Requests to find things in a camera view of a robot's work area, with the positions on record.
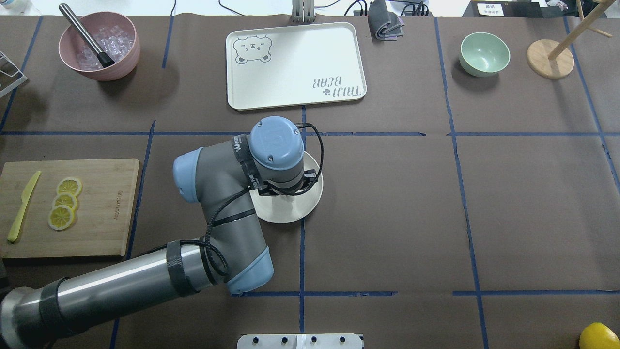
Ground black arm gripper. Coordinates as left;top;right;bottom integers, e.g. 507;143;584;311
258;167;318;196

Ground cream round plate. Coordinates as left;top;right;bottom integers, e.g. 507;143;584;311
250;152;323;223

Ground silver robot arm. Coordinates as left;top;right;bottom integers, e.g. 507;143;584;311
1;116;321;349

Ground cream bear serving tray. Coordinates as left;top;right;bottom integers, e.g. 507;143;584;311
226;22;367;111

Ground folded grey cloth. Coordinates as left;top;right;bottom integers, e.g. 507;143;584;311
367;0;404;41

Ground mint green bowl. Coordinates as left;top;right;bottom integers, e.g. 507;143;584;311
459;32;511;78

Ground bamboo cutting board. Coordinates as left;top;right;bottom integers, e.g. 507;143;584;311
1;159;140;259

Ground steel muddler black tip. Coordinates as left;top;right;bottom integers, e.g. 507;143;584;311
58;3;115;68

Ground clear ice cubes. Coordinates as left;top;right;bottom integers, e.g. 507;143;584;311
76;26;134;71

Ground pink bowl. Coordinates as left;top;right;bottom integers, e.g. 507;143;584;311
58;12;141;81

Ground lemon slice far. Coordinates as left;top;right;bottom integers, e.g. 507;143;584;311
56;177;83;197

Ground lemon slice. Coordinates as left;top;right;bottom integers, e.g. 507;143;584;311
48;204;75;231
52;192;79;211
56;177;83;197

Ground lemon slice middle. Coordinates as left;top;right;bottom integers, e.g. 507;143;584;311
52;192;79;211

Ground lemon slice near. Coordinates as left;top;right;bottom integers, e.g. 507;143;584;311
48;204;75;231

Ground wooden mug tree stand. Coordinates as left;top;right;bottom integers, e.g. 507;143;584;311
526;0;615;79

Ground yellow plastic knife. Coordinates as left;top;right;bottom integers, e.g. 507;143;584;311
7;171;41;243

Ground yellow lemon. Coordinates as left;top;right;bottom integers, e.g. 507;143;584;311
578;322;620;349

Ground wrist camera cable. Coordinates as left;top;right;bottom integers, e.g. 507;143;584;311
140;123;324;278

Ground aluminium frame post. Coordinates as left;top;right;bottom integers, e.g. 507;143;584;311
292;0;316;24

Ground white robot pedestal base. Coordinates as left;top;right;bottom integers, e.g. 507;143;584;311
236;333;365;349

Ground white wire cup rack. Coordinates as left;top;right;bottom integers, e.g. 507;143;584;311
0;51;28;98

